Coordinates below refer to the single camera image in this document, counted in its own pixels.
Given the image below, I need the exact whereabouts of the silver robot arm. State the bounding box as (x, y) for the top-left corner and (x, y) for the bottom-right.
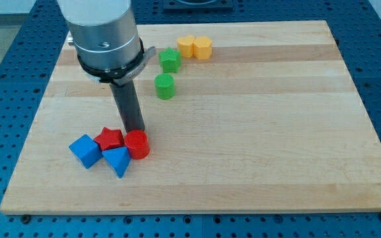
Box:
(58, 0), (156, 85)

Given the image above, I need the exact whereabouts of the green cylinder block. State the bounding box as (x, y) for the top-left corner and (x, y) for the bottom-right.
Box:
(154, 73), (175, 100)

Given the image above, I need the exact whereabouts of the wooden board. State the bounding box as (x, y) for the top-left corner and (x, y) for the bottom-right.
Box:
(0, 20), (381, 215)

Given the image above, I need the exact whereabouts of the red cylinder block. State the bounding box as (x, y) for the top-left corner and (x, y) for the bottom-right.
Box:
(124, 130), (150, 159)

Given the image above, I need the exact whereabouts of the green star block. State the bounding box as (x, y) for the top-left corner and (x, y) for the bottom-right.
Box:
(158, 48), (181, 73)

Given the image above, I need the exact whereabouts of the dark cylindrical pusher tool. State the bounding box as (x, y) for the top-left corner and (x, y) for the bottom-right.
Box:
(110, 81), (145, 132)

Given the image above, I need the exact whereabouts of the yellow hexagon block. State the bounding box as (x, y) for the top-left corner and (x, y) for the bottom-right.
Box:
(193, 36), (212, 60)

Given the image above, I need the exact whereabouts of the yellow heart block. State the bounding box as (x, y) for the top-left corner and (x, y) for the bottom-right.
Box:
(177, 35), (195, 58)

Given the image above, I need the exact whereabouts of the blue triangle block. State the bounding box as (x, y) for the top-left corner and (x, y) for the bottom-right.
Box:
(102, 147), (132, 179)

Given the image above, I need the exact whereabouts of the red star block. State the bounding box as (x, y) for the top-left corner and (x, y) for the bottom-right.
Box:
(93, 127), (124, 151)

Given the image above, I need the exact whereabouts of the blue cube block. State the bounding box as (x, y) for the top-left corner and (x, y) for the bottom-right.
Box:
(69, 134), (103, 169)

